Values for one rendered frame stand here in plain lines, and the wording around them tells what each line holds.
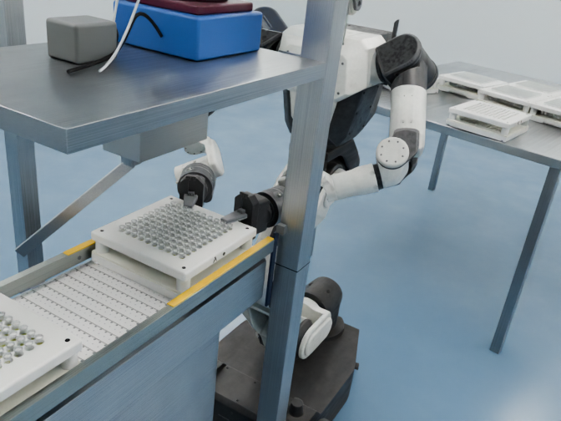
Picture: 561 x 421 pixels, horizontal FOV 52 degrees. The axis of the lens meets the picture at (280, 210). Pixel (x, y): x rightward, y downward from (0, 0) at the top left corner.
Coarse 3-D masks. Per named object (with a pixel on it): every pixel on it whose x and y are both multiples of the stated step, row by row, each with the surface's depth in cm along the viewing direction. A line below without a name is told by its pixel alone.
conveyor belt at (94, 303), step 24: (96, 264) 120; (48, 288) 111; (72, 288) 111; (96, 288) 112; (120, 288) 113; (144, 288) 114; (48, 312) 104; (72, 312) 105; (96, 312) 106; (120, 312) 106; (144, 312) 107; (96, 336) 100
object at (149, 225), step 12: (156, 216) 124; (168, 216) 125; (180, 216) 126; (192, 216) 126; (132, 228) 119; (144, 228) 120; (156, 228) 120; (168, 228) 120; (180, 228) 121; (192, 228) 121; (204, 228) 122; (216, 228) 124; (168, 240) 116; (180, 240) 117; (192, 240) 118
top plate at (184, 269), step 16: (144, 208) 129; (112, 224) 121; (240, 224) 127; (96, 240) 117; (112, 240) 115; (128, 240) 116; (224, 240) 120; (240, 240) 122; (144, 256) 111; (160, 256) 112; (176, 256) 112; (192, 256) 113; (208, 256) 113; (176, 272) 108; (192, 272) 109
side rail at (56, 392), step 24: (240, 264) 120; (216, 288) 114; (168, 312) 102; (120, 336) 95; (144, 336) 98; (96, 360) 89; (48, 384) 84; (72, 384) 86; (24, 408) 79; (48, 408) 83
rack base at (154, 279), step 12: (96, 252) 119; (108, 252) 119; (120, 252) 120; (240, 252) 125; (108, 264) 118; (120, 264) 116; (132, 264) 116; (144, 264) 117; (216, 264) 120; (132, 276) 115; (144, 276) 113; (156, 276) 113; (168, 276) 114; (204, 276) 115; (156, 288) 113; (168, 288) 111
